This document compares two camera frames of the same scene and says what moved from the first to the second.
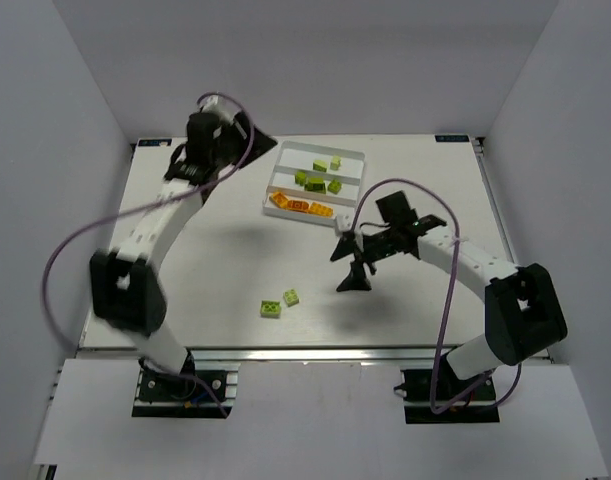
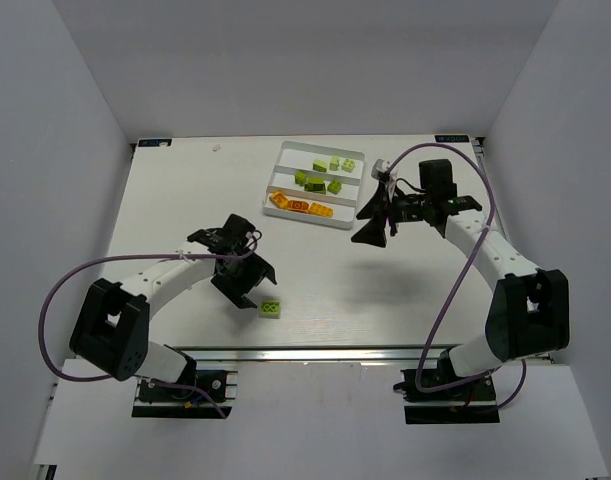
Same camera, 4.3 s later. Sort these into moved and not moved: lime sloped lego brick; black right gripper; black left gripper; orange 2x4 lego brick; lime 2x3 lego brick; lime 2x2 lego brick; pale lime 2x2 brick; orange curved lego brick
Moved: black right gripper; pale lime 2x2 brick; black left gripper
Not moved: lime sloped lego brick; orange curved lego brick; lime 2x3 lego brick; lime 2x2 lego brick; orange 2x4 lego brick
